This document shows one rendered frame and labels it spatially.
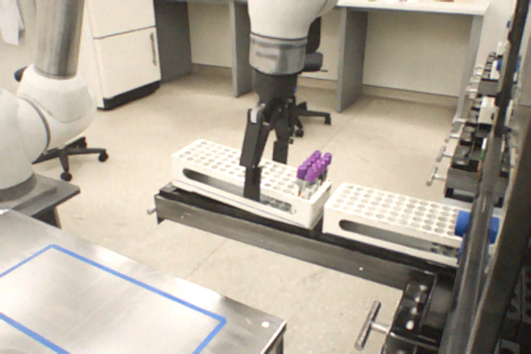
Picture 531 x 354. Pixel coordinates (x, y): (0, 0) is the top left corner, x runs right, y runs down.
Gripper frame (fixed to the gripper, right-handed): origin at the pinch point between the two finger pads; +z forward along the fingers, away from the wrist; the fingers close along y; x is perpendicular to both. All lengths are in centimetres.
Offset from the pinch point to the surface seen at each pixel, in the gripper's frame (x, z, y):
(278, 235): 6.6, 6.6, 6.8
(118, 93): -247, 98, -212
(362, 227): 19.3, 4.3, -0.5
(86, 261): -15.2, 6.4, 29.7
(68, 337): -5.3, 5.4, 42.0
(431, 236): 30.8, -2.0, 5.0
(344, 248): 18.3, 4.7, 6.4
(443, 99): 3, 82, -350
